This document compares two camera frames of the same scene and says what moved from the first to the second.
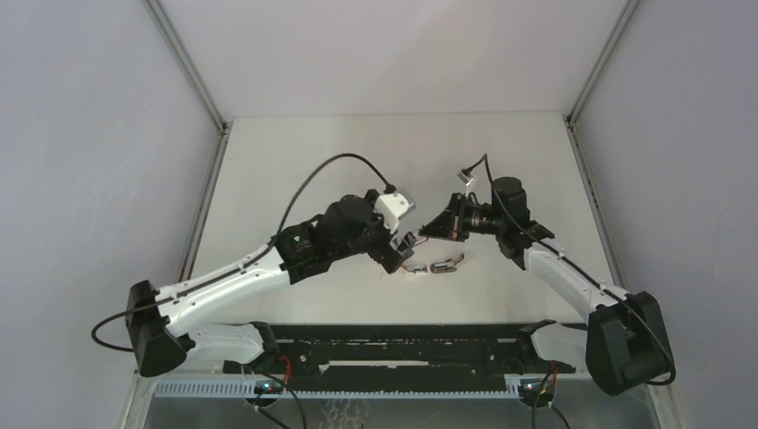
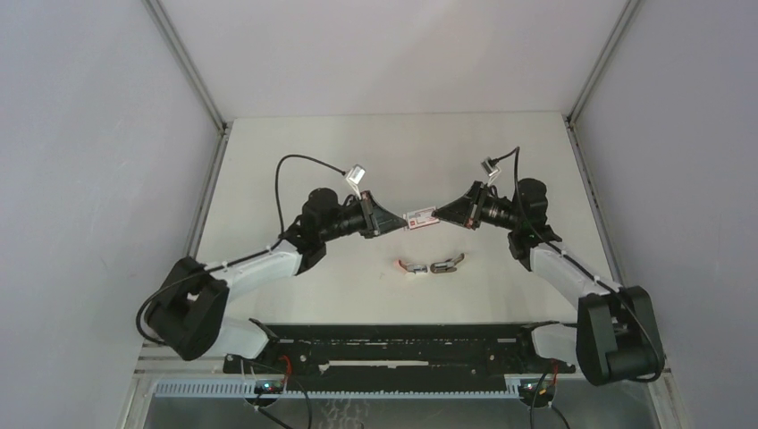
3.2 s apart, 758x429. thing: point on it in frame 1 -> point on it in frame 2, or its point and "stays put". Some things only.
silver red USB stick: x=414 y=269 stays put
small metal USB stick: x=446 y=266 stays put
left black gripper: x=384 y=254 -> x=375 y=220
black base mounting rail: x=389 y=357 stays put
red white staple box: x=421 y=240 -> x=422 y=218
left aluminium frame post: x=223 y=125 stays put
